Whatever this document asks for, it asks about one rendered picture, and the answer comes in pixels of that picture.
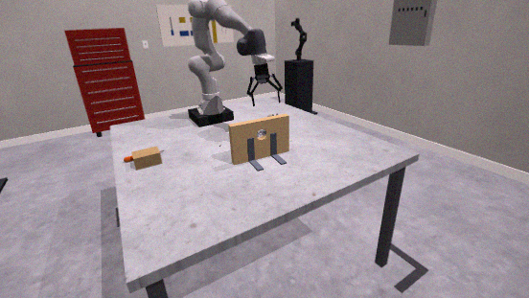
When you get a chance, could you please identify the tan wooden slab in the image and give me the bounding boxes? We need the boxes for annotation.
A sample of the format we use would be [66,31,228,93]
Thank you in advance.
[228,114,289,165]

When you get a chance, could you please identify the tan cardboard box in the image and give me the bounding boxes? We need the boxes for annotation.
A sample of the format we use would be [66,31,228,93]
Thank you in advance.
[132,146,162,171]

